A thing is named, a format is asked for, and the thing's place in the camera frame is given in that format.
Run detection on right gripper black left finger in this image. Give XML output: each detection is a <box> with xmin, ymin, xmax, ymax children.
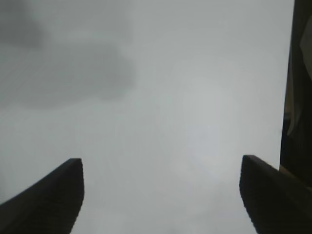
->
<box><xmin>0</xmin><ymin>158</ymin><xmax>85</xmax><ymax>234</ymax></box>

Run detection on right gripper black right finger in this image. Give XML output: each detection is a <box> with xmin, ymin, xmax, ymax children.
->
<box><xmin>239</xmin><ymin>155</ymin><xmax>312</xmax><ymax>234</ymax></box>

